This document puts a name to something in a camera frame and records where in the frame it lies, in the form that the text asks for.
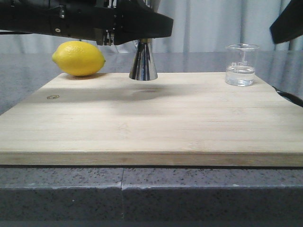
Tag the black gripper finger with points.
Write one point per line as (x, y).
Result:
(289, 24)

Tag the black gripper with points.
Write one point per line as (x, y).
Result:
(101, 21)

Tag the silver double jigger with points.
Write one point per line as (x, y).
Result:
(143, 68)

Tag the clear glass beaker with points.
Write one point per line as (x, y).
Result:
(241, 64)

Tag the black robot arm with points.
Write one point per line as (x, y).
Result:
(25, 16)

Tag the grey curtain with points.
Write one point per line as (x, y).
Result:
(211, 25)

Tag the yellow lemon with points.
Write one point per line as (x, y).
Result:
(78, 58)

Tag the light wooden cutting board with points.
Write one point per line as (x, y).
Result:
(180, 119)

